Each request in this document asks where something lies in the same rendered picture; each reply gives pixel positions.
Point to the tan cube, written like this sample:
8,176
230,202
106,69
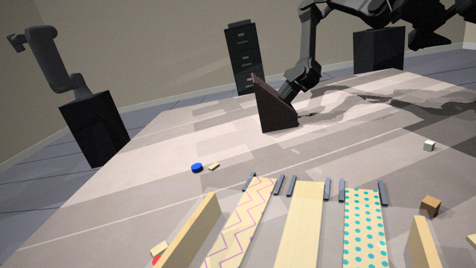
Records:
432,205

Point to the pale yellow cube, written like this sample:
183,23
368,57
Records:
472,239

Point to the blue short cylinder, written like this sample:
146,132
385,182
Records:
197,167

